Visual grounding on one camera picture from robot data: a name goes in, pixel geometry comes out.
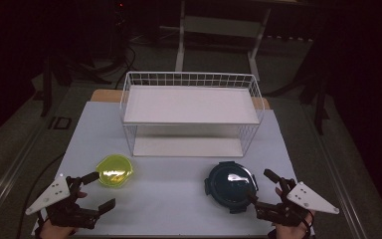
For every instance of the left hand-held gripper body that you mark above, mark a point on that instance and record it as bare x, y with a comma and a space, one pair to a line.
64, 212

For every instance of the dark teal round lidded container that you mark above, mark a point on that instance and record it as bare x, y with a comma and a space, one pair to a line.
229, 186

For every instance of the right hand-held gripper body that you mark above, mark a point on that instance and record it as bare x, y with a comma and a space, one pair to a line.
290, 209

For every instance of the person's left hand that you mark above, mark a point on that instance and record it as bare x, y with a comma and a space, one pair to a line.
55, 231

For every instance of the black stand leg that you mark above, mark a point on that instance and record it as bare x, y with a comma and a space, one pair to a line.
47, 86
319, 103

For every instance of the black rectangular floor plate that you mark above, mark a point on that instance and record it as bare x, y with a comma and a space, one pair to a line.
59, 123

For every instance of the person's right hand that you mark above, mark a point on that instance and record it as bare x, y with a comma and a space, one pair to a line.
290, 232

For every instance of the wooden table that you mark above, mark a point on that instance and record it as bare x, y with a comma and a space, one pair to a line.
106, 95

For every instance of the white metal stand frame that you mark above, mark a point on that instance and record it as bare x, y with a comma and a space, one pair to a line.
219, 26

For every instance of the metal floor rail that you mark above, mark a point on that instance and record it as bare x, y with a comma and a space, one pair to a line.
340, 186
10, 166

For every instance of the clear container with green lid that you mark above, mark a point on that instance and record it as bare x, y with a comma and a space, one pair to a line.
114, 171

